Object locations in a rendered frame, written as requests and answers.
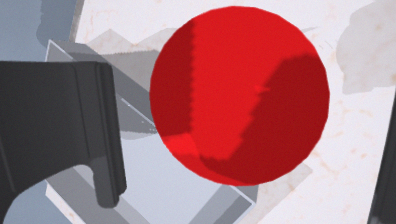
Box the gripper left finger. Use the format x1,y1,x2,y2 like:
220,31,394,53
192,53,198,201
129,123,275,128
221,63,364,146
0,61,127,224

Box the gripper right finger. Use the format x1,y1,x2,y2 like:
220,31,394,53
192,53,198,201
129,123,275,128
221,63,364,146
367,90,396,224

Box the grey tray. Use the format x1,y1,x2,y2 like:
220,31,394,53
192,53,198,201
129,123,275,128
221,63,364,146
45,39,259,224

